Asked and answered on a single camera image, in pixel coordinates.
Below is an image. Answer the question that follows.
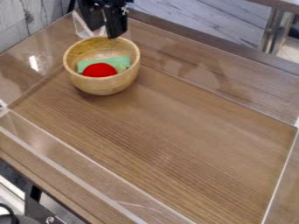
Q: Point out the metal table leg background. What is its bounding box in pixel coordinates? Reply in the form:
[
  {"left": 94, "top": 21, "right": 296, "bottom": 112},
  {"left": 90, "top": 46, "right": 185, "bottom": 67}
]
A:
[{"left": 260, "top": 9, "right": 295, "bottom": 55}]

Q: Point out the red round fruit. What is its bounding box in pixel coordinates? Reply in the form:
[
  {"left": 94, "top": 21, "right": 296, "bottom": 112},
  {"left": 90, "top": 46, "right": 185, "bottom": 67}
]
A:
[{"left": 81, "top": 63, "right": 117, "bottom": 77}]

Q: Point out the clear acrylic tray wall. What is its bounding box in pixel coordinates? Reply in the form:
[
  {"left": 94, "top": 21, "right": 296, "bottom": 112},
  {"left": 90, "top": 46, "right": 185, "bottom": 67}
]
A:
[{"left": 0, "top": 101, "right": 194, "bottom": 224}]

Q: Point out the wooden bowl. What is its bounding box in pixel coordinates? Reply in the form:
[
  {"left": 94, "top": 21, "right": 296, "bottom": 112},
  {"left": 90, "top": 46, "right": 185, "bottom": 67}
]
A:
[{"left": 62, "top": 37, "right": 140, "bottom": 95}]

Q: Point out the green sponge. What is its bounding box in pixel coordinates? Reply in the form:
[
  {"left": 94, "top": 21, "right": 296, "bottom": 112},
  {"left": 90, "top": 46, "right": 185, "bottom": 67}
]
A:
[{"left": 77, "top": 56, "right": 130, "bottom": 74}]

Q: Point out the black table leg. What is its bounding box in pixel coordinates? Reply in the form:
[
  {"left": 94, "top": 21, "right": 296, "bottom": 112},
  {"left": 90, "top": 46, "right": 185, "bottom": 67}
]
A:
[{"left": 24, "top": 185, "right": 65, "bottom": 224}]

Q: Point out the black cable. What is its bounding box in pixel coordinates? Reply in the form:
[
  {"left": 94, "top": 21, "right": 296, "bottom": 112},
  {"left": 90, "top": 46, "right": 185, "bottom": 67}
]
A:
[{"left": 0, "top": 203, "right": 18, "bottom": 224}]

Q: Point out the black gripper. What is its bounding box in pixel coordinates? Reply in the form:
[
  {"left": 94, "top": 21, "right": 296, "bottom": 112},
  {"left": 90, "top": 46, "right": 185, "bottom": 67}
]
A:
[{"left": 76, "top": 0, "right": 134, "bottom": 39}]

